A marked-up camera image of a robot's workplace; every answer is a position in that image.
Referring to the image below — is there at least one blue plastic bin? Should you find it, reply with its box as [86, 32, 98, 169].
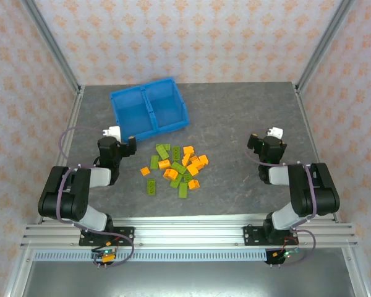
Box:
[109, 85, 157, 144]
[143, 77, 191, 136]

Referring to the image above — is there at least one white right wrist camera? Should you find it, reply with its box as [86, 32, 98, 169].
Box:
[265, 126, 284, 139]

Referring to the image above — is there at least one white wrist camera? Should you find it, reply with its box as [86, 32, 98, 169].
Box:
[265, 126, 284, 139]
[101, 125, 124, 144]

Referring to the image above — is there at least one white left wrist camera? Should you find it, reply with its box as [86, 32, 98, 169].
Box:
[101, 125, 124, 144]

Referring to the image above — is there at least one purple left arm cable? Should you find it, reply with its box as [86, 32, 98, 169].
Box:
[56, 126, 135, 267]

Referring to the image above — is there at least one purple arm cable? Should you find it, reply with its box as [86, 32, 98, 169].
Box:
[243, 148, 318, 267]
[56, 126, 135, 267]

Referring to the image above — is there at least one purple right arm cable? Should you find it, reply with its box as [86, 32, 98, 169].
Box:
[243, 148, 318, 267]

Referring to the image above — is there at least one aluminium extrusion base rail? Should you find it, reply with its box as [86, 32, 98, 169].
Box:
[20, 216, 359, 249]

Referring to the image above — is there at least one aluminium frame post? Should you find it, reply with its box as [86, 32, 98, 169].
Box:
[20, 0, 83, 93]
[295, 0, 359, 93]

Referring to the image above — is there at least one slotted grey cable duct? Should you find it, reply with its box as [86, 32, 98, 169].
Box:
[33, 249, 268, 263]

